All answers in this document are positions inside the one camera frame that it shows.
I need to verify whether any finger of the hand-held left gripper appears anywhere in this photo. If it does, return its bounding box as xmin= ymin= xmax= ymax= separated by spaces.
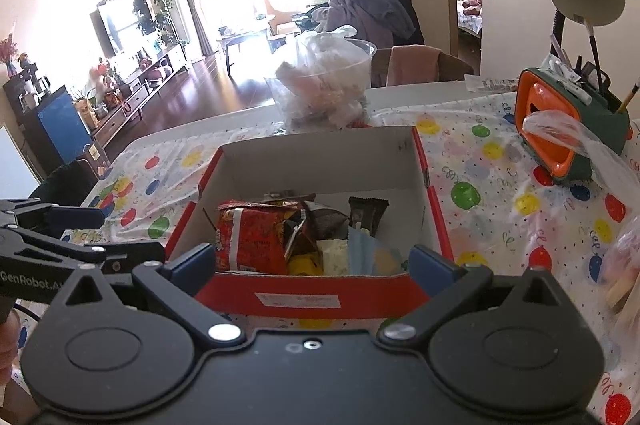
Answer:
xmin=0 ymin=199 xmax=106 ymax=233
xmin=10 ymin=232 xmax=166 ymax=273

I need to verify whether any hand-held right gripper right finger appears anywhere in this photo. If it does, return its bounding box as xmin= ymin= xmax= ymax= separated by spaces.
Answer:
xmin=377 ymin=244 xmax=571 ymax=346

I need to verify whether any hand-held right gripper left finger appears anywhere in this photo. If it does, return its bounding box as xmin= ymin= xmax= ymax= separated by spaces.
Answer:
xmin=47 ymin=242 xmax=243 ymax=346

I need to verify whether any light blue snack packet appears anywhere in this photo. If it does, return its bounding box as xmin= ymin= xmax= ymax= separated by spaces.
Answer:
xmin=345 ymin=227 xmax=404 ymax=276

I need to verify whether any red snack packet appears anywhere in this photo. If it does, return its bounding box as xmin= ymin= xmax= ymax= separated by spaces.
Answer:
xmin=215 ymin=200 xmax=289 ymax=274

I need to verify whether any dark brown chocolate packet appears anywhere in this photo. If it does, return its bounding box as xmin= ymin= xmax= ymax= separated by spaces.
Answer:
xmin=348 ymin=196 xmax=390 ymax=239

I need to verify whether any pale yellow snack packet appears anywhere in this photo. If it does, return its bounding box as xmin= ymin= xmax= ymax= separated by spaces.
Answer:
xmin=316 ymin=238 xmax=350 ymax=276

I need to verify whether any brown cookie packet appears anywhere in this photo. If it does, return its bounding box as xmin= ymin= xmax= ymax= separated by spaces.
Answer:
xmin=284 ymin=205 xmax=351 ymax=259

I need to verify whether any red cardboard box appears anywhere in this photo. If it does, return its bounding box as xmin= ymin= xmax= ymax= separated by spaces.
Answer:
xmin=164 ymin=126 xmax=457 ymax=322

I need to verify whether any person's left hand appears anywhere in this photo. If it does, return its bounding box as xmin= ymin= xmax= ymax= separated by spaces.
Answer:
xmin=0 ymin=311 xmax=23 ymax=388

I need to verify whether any dark wooden chair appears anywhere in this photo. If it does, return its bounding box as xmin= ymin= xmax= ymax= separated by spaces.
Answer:
xmin=29 ymin=159 xmax=102 ymax=212

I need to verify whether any brown paper bag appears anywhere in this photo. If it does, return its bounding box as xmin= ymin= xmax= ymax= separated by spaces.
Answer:
xmin=82 ymin=143 xmax=112 ymax=180

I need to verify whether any blue panel cabinet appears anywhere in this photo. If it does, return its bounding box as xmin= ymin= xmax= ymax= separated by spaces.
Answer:
xmin=37 ymin=86 xmax=97 ymax=166

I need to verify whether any balloon print plastic tablecloth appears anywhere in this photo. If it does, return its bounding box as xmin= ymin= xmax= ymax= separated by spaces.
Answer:
xmin=60 ymin=92 xmax=640 ymax=425

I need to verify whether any wooden television cabinet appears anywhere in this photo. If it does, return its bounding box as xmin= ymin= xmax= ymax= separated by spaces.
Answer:
xmin=90 ymin=42 xmax=194 ymax=146

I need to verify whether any pink flower arrangement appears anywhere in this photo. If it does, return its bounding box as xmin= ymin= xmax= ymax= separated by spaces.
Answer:
xmin=89 ymin=59 xmax=122 ymax=106

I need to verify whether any clear plastic bag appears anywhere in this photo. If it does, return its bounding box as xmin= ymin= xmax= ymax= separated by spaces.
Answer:
xmin=522 ymin=109 xmax=640 ymax=186

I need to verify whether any clear wrapped packet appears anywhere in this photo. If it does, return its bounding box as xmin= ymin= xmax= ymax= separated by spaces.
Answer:
xmin=463 ymin=73 xmax=519 ymax=94

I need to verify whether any flat screen television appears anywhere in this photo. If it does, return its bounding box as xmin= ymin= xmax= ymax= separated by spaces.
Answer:
xmin=90 ymin=0 xmax=154 ymax=56

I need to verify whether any brown wooden chair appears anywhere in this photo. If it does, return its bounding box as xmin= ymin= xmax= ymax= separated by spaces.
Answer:
xmin=371 ymin=45 xmax=476 ymax=88

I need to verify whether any pink towel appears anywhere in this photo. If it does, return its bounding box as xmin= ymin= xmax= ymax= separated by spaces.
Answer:
xmin=387 ymin=45 xmax=442 ymax=87

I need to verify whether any clear plastic tub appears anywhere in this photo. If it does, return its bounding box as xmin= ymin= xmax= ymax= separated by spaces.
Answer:
xmin=264 ymin=39 xmax=377 ymax=132

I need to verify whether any tall green houseplant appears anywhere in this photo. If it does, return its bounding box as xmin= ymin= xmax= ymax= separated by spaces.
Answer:
xmin=149 ymin=0 xmax=182 ymax=49

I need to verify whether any crumpled white plastic bag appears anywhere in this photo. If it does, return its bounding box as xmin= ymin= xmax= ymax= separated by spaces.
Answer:
xmin=275 ymin=30 xmax=374 ymax=129

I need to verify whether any orange green tissue box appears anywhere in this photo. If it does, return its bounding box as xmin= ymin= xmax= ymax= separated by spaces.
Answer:
xmin=515 ymin=67 xmax=632 ymax=186

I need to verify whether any wooden coffee table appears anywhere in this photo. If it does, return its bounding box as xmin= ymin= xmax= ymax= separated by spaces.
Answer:
xmin=216 ymin=25 xmax=277 ymax=76

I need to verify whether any white standing air conditioner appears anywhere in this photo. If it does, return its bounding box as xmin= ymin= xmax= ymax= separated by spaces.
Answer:
xmin=157 ymin=0 xmax=202 ymax=56

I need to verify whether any bed with pink bedding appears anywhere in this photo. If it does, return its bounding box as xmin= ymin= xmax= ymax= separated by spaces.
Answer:
xmin=455 ymin=0 xmax=484 ymax=36

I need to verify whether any wooden paintbrush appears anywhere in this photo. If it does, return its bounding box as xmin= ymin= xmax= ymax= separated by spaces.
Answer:
xmin=616 ymin=77 xmax=640 ymax=115

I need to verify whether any grey clothes pile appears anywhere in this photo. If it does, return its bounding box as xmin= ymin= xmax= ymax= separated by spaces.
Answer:
xmin=325 ymin=0 xmax=426 ymax=46

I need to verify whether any black handled brush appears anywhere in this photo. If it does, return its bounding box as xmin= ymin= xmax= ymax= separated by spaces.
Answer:
xmin=584 ymin=21 xmax=605 ymax=90

